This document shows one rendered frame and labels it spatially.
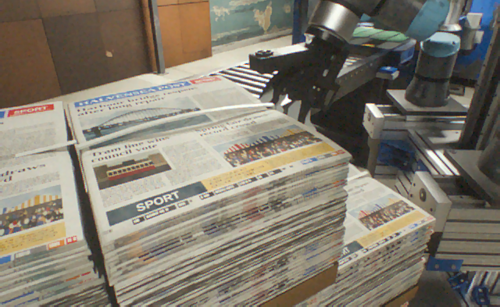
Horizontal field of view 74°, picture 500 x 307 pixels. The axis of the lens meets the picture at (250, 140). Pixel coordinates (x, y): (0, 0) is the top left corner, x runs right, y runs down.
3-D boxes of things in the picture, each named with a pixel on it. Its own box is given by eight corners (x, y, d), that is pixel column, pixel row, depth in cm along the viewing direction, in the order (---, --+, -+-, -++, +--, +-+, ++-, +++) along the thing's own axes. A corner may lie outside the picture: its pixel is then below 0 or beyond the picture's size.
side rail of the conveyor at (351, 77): (260, 147, 120) (260, 116, 115) (248, 142, 123) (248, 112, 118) (389, 69, 212) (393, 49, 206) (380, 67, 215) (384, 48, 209)
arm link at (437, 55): (412, 75, 117) (422, 36, 111) (416, 66, 128) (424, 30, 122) (451, 80, 112) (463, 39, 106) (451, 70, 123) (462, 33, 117)
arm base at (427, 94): (437, 93, 131) (444, 68, 126) (456, 107, 117) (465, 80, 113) (398, 92, 131) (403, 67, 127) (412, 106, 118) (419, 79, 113)
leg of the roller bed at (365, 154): (365, 166, 236) (383, 73, 205) (358, 163, 239) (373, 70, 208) (369, 163, 240) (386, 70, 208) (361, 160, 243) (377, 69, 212)
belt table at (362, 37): (397, 66, 208) (401, 51, 204) (307, 51, 245) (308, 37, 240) (427, 48, 256) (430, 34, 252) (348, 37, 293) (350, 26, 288)
